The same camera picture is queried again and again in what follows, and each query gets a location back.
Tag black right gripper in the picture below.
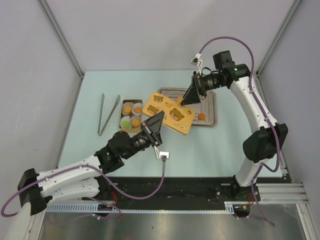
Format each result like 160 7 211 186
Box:
180 71 226 107

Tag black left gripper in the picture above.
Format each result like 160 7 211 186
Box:
122 111 164 160

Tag small steel tin lid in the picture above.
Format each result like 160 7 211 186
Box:
142 92 196 135

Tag gold cookie tin box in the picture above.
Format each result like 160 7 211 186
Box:
119 99 144 134

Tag green sandwich cookie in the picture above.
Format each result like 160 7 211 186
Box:
121 120 131 129

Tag steel tongs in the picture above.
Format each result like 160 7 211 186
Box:
97 93 121 137

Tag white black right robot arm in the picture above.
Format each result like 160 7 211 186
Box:
181 50 289 201

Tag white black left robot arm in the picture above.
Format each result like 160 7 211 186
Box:
17 111 165 215

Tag white paper cupcake liner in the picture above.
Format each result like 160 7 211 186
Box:
122 102 134 116
119 115 132 129
131 102 143 116

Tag orange chocolate chip cookie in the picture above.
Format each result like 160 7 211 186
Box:
197 113 206 121

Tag large steel baking tray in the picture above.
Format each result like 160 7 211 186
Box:
157 87 218 127

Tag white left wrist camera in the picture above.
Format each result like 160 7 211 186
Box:
153 146 170 160

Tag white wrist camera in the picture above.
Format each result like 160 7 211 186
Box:
190 53 203 74
153 146 170 160

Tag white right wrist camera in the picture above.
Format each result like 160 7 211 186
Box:
190 53 203 74

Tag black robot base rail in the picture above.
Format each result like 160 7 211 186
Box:
91 177 261 211

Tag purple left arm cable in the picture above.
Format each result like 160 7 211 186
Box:
0 154 167 226

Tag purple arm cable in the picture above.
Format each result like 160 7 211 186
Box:
198 36 282 228
0 154 167 226

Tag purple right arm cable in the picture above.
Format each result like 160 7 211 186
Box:
198 36 282 228

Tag white slotted cable duct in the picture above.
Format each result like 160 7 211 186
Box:
46 201 237 215

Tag aluminium frame post right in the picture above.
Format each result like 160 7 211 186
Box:
256 0 304 77

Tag aluminium frame post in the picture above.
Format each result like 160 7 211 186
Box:
256 0 304 77
37 0 84 79

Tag aluminium frame post left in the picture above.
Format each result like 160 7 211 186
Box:
37 0 84 79

